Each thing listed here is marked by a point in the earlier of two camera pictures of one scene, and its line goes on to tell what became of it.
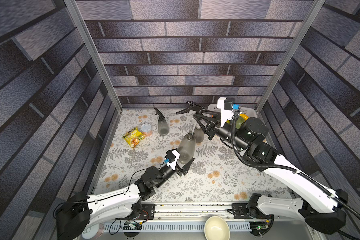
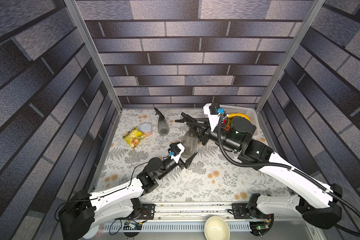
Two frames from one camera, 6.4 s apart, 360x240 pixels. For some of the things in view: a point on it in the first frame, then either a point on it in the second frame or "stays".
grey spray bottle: [187, 148] stays
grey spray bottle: [163, 127] stays
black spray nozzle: [193, 107] -> [186, 119]
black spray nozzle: [161, 117] stays
